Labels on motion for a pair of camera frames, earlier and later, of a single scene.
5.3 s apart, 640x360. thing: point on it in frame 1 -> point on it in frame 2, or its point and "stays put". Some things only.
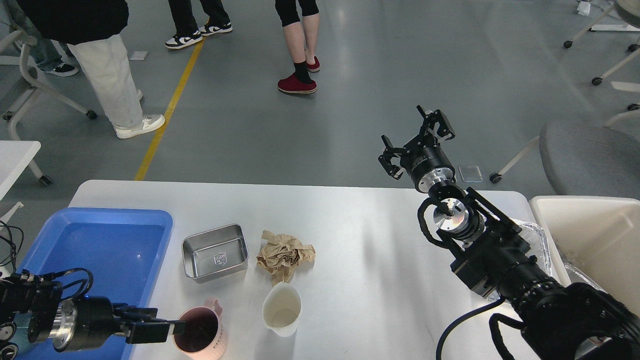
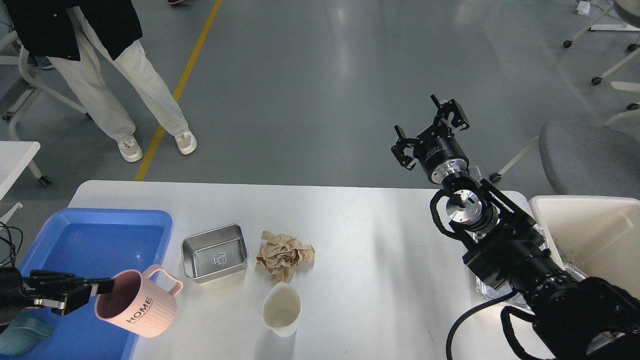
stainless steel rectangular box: (214, 253) stays put
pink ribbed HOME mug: (204, 338) -> (142, 302)
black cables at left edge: (12, 245) stays put
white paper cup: (281, 309) stays put
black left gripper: (84, 323) -> (13, 300)
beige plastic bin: (597, 237) stays put
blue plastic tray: (123, 250) stays put
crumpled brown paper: (280, 254) stays put
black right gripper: (427, 163) -> (444, 158)
